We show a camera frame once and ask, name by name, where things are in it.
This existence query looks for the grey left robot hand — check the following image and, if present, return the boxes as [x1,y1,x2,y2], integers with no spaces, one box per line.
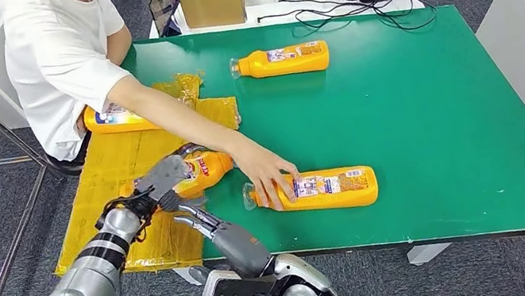
[128,139,218,198]

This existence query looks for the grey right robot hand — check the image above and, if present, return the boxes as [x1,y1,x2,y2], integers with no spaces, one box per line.
[171,190,278,290]

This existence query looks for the orange detergent bottle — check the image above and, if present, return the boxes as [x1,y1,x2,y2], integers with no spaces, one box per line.
[81,93,164,143]
[240,160,382,227]
[228,38,333,86]
[115,144,240,210]

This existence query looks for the yellow taped mat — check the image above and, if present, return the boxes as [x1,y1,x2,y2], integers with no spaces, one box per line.
[26,64,264,288]

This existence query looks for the white table foot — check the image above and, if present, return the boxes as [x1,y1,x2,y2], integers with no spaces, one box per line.
[407,241,456,269]
[173,264,199,290]

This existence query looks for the black stool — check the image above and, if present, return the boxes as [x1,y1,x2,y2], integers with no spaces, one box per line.
[42,142,87,183]

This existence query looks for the black tablet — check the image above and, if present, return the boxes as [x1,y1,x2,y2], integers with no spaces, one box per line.
[147,0,186,40]

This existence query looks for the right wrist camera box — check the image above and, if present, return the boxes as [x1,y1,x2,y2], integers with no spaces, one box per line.
[198,260,280,296]

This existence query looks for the black cable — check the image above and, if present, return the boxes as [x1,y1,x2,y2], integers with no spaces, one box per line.
[253,0,440,57]

